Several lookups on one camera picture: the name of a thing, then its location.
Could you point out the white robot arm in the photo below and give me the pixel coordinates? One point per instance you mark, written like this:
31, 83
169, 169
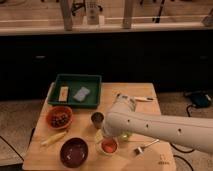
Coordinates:
196, 133

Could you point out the green apple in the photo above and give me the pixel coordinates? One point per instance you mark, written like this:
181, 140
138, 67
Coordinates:
125, 136

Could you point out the paper cup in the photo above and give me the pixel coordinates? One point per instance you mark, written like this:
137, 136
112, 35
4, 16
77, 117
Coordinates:
107, 146

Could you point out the grey sponge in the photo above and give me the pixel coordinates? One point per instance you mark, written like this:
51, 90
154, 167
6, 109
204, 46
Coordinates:
81, 94

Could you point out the green plastic tray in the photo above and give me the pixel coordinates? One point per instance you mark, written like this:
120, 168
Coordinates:
74, 82

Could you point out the white marker pen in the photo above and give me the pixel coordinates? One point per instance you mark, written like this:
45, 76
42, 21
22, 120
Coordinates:
143, 99

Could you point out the beige wooden block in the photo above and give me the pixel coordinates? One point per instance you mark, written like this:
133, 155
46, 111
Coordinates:
63, 95

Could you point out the orange bowl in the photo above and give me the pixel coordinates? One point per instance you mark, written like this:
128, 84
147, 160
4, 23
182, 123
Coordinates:
58, 111

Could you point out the dark grapes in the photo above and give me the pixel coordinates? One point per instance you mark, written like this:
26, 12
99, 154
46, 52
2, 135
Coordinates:
58, 121

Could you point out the yellow banana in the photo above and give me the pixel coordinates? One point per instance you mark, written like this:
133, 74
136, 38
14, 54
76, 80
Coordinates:
53, 138

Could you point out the silver fork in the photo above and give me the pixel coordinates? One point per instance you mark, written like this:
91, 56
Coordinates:
141, 149

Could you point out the dark maroon bowl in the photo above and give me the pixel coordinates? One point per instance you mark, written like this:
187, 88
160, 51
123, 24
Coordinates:
74, 152

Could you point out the white remote control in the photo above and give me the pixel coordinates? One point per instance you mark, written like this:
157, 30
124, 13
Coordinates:
92, 12

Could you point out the white table leg right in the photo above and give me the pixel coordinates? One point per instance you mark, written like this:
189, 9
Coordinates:
127, 15

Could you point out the white table leg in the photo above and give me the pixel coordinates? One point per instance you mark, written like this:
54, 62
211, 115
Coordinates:
66, 14
127, 15

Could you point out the white table leg left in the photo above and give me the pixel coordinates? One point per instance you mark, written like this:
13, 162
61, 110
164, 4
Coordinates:
66, 14

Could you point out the black device on floor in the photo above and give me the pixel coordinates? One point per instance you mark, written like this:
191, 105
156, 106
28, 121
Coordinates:
199, 99

